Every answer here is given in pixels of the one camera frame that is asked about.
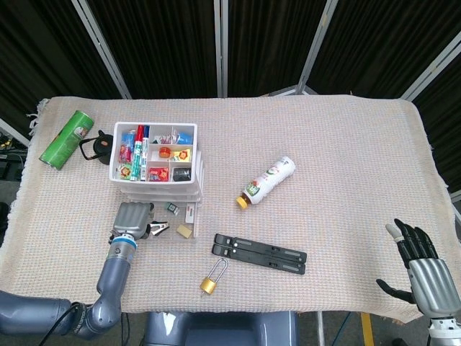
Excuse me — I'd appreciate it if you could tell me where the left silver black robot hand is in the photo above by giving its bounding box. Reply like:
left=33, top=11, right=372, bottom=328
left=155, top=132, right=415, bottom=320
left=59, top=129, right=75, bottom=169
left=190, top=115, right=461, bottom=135
left=109, top=201, right=156, bottom=243

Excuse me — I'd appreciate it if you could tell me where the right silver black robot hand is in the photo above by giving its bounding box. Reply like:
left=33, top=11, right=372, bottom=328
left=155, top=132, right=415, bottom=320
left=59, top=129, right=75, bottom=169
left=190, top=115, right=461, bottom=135
left=375, top=218, right=455, bottom=320

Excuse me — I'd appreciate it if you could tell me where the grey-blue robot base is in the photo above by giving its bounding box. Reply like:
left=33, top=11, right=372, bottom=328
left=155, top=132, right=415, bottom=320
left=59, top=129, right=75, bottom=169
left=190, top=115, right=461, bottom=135
left=143, top=311, right=300, bottom=346

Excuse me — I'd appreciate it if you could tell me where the black staple remover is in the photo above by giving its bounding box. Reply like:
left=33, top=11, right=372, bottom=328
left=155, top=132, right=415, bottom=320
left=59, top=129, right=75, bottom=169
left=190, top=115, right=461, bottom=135
left=147, top=220, right=171, bottom=238

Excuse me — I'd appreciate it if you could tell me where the red snack packet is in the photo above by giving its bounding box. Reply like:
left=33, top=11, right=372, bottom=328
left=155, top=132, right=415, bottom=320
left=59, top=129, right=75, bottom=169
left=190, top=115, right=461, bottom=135
left=147, top=167, right=170, bottom=182

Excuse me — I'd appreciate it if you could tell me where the red cap whiteboard marker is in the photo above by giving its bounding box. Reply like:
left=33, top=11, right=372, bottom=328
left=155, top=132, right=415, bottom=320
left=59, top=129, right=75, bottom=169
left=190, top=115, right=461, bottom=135
left=129, top=125, right=146, bottom=181

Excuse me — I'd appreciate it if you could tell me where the blue cap whiteboard marker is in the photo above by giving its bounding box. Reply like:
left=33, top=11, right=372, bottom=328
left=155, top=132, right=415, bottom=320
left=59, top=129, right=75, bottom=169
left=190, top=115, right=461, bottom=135
left=139, top=125, right=151, bottom=182

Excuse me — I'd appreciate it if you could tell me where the black round clip object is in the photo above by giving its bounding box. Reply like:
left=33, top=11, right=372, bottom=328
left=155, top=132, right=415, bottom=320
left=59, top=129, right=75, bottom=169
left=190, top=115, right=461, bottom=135
left=79, top=129, right=116, bottom=166

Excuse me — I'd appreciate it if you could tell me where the clear plastic packet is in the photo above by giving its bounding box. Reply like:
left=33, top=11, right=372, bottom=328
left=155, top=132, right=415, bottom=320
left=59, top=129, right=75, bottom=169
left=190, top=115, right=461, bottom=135
left=153, top=133, right=179, bottom=146

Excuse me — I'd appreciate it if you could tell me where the brass long-shackle padlock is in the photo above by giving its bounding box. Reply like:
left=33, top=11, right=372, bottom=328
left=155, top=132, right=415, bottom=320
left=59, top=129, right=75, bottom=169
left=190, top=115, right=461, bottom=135
left=200, top=257, right=228, bottom=297

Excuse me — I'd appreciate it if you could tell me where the green chip can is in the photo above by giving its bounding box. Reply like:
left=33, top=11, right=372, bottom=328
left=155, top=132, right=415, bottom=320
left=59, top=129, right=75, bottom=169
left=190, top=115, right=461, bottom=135
left=38, top=110, right=95, bottom=171

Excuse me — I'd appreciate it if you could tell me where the white table leg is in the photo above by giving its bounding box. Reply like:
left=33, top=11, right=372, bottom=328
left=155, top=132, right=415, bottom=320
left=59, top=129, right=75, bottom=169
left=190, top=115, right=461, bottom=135
left=315, top=311, right=326, bottom=346

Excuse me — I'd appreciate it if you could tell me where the beige woven tablecloth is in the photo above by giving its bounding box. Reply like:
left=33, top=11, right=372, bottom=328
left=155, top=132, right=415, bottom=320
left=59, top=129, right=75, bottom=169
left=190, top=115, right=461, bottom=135
left=0, top=94, right=451, bottom=324

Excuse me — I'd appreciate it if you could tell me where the black folding laptop stand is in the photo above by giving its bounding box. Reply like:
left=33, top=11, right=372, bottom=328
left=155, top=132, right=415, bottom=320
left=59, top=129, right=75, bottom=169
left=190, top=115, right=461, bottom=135
left=212, top=233, right=308, bottom=276

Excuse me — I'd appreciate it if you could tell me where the white bottle yellow cap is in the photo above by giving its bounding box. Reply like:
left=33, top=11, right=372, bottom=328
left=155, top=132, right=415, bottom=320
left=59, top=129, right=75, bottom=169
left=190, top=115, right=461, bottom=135
left=236, top=156, right=297, bottom=210

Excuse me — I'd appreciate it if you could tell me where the black folding partition screen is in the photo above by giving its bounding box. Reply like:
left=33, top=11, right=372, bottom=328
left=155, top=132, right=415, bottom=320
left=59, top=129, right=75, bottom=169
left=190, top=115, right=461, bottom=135
left=0, top=0, right=461, bottom=203

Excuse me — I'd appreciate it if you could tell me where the white drawer organizer box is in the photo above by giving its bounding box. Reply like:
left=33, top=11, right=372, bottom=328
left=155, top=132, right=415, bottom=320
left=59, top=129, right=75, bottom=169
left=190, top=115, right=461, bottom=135
left=108, top=121, right=206, bottom=205

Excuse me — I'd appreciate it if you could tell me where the blue cable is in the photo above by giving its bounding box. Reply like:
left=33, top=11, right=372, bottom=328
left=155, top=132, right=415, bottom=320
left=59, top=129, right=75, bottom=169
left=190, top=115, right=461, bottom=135
left=336, top=312, right=352, bottom=346

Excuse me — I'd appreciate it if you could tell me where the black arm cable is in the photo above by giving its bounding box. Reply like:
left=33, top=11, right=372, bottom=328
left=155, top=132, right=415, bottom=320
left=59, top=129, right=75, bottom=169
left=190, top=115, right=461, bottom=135
left=50, top=303, right=86, bottom=338

